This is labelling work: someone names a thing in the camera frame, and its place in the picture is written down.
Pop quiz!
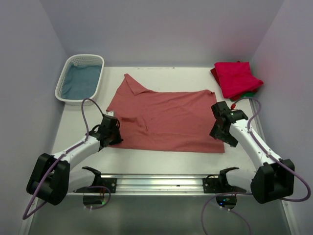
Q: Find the salmon pink t shirt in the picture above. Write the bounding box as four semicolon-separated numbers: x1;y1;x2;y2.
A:
106;74;225;153

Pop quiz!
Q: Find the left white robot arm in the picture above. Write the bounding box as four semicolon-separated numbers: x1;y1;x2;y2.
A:
26;111;123;205

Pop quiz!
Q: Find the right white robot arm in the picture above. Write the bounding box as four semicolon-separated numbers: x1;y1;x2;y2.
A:
210;101;294;204

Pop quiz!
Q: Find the folded green t shirt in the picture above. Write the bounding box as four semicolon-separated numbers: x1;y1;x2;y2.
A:
235;91;256;100

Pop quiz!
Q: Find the folded crimson t shirt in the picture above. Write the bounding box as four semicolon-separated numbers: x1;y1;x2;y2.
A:
214;62;264;99

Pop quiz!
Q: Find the folded dark red t shirt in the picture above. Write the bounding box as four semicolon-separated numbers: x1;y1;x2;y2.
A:
210;68;220;86

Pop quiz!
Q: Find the blue t shirt in basket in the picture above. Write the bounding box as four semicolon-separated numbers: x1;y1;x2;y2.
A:
61;63;102;100

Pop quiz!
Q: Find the white perforated plastic basket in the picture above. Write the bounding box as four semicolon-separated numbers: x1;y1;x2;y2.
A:
55;54;105;106

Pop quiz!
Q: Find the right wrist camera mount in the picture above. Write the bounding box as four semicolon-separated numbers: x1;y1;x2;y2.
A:
230;103;236;110

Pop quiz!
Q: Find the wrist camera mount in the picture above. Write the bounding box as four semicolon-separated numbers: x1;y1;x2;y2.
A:
230;103;236;110
105;111;115;117

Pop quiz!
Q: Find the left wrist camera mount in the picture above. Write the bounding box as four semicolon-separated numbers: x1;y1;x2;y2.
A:
105;111;115;117

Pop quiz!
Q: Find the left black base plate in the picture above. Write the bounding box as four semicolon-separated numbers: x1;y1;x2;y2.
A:
74;177;117;194

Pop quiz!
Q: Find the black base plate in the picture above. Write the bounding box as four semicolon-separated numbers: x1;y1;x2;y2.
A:
202;175;246;194
74;177;117;194

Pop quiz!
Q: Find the aluminium mounting rail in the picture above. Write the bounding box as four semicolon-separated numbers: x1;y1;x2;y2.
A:
30;173;291;196

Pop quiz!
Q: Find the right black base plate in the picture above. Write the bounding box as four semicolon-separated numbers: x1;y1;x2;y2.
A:
202;175;246;194

